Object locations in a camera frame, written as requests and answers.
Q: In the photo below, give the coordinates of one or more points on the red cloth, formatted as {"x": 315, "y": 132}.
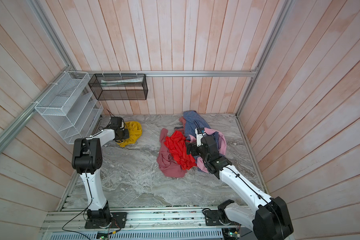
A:
{"x": 176, "y": 144}

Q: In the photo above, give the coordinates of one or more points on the yellow cloth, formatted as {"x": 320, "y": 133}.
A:
{"x": 135, "y": 132}

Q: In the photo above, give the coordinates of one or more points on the pink cloth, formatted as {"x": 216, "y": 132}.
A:
{"x": 219, "y": 144}

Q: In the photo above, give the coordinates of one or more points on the white wire mesh shelf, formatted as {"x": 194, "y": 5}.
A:
{"x": 72, "y": 113}

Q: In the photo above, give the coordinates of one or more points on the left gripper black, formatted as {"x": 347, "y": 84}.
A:
{"x": 126, "y": 135}

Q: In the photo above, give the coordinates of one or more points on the black wire mesh basket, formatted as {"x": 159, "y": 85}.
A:
{"x": 114, "y": 87}

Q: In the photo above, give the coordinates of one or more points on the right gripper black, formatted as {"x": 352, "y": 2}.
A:
{"x": 189, "y": 146}

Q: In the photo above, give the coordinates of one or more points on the maroon cloth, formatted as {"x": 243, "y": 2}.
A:
{"x": 167, "y": 165}

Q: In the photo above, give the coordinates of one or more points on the aluminium mounting rail base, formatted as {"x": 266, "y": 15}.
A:
{"x": 167, "y": 223}

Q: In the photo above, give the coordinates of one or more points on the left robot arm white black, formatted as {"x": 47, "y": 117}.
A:
{"x": 87, "y": 161}

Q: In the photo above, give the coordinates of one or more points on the aluminium frame bar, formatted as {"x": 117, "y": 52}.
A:
{"x": 214, "y": 73}

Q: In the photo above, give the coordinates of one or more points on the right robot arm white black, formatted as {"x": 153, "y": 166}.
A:
{"x": 267, "y": 217}

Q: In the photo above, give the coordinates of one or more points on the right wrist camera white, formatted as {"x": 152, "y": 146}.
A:
{"x": 200, "y": 134}

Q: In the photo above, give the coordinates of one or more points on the blue checkered shirt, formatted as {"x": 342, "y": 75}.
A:
{"x": 192, "y": 121}

